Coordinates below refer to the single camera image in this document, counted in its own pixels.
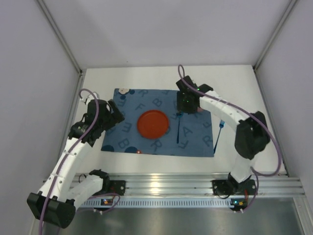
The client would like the blue metal spoon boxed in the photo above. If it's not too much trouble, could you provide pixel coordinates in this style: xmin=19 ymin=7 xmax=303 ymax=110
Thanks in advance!
xmin=176 ymin=112 xmax=183 ymax=144

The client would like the blue letter-print placemat cloth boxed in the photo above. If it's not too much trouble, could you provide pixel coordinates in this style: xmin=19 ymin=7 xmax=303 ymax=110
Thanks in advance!
xmin=101 ymin=88 xmax=214 ymax=158

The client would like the blue metal fork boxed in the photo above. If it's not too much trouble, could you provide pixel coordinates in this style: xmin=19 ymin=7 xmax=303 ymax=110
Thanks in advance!
xmin=213 ymin=120 xmax=225 ymax=153

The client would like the red plastic plate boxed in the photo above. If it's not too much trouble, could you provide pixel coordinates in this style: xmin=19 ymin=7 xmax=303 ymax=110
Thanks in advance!
xmin=137 ymin=110 xmax=169 ymax=140

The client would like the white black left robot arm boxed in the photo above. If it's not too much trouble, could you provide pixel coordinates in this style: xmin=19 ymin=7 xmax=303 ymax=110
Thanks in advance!
xmin=27 ymin=99 xmax=125 ymax=229

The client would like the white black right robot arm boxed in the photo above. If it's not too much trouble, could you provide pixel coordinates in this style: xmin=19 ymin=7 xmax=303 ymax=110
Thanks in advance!
xmin=176 ymin=76 xmax=270 ymax=193

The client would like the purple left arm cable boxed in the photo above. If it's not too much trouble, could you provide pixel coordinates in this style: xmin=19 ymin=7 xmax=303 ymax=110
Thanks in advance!
xmin=38 ymin=88 xmax=121 ymax=235

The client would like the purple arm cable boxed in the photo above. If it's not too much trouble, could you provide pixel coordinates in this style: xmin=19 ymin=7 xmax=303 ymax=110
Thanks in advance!
xmin=178 ymin=64 xmax=282 ymax=213
xmin=38 ymin=88 xmax=121 ymax=235

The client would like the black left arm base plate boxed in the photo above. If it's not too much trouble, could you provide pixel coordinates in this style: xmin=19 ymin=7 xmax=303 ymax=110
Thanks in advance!
xmin=108 ymin=180 xmax=126 ymax=196

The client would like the aluminium rail frame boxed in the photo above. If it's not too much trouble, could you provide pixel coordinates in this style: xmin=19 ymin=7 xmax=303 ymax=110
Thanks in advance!
xmin=70 ymin=66 xmax=305 ymax=198

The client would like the perforated grey cable duct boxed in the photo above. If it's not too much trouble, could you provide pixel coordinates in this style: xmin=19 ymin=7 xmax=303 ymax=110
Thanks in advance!
xmin=81 ymin=197 xmax=247 ymax=209

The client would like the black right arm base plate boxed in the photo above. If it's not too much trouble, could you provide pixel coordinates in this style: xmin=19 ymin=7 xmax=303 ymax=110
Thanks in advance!
xmin=212 ymin=179 xmax=257 ymax=199

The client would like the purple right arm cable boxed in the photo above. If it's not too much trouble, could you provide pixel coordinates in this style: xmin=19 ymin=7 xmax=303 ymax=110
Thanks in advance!
xmin=178 ymin=64 xmax=282 ymax=213

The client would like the left aluminium corner post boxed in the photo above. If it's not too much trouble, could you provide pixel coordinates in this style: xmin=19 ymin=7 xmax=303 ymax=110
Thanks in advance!
xmin=35 ymin=0 xmax=82 ymax=74

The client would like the aluminium corner post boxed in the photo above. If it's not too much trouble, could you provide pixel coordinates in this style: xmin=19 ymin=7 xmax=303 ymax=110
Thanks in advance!
xmin=252 ymin=0 xmax=299 ymax=72
xmin=35 ymin=0 xmax=82 ymax=74

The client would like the right aluminium corner post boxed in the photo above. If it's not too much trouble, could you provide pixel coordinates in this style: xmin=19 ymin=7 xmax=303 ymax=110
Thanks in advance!
xmin=252 ymin=0 xmax=299 ymax=72

